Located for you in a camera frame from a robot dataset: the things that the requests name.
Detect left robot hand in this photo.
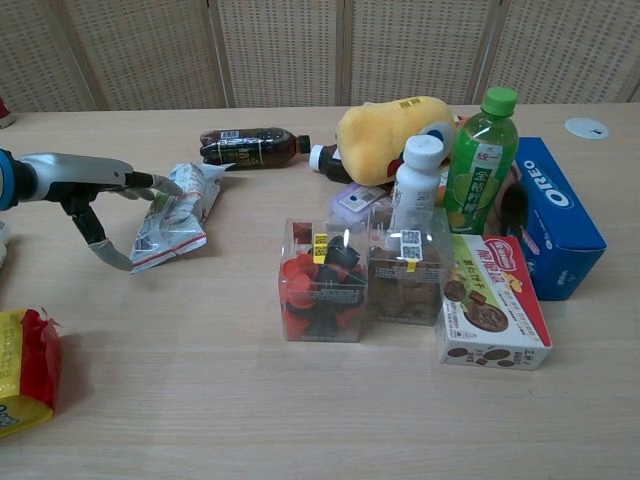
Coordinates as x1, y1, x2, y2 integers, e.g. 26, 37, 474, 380
14, 152, 184, 273

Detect white snack bag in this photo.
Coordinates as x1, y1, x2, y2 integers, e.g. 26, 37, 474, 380
129, 161, 238, 275

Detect dark tea bottle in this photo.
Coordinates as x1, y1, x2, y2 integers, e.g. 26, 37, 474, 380
199, 127, 312, 172

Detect yellow red snack bag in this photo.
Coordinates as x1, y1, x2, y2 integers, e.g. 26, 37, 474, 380
0, 307, 65, 440

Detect brown bottle with white cap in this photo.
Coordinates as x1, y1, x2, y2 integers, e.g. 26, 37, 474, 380
308, 143, 355, 185

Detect clear box with red-black caps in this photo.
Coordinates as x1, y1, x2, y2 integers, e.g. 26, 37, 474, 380
277, 217, 370, 344

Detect beige perforated folding screen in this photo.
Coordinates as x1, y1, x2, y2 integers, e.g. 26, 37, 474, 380
0, 0, 640, 113

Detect purple soap box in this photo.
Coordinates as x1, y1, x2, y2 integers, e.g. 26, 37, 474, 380
327, 181, 392, 234

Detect yellow plush toy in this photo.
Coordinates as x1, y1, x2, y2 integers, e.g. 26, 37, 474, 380
335, 95, 457, 188

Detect white plastic bottle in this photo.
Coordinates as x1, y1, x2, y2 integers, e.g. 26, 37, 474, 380
388, 134, 446, 229

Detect clear box brown items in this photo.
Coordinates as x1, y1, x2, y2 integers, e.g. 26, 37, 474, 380
365, 206, 455, 328

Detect green tea bottle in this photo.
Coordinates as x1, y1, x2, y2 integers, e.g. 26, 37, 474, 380
443, 86, 520, 236

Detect white red cookie box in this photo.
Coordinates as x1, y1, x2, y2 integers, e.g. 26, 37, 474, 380
434, 233, 554, 372

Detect black pink item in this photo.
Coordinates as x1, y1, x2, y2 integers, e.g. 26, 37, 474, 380
492, 167, 530, 236

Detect blue Oreo box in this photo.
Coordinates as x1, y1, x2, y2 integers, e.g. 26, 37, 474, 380
507, 136, 608, 302

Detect white table cable grommet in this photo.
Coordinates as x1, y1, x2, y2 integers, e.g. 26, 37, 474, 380
565, 117, 612, 140

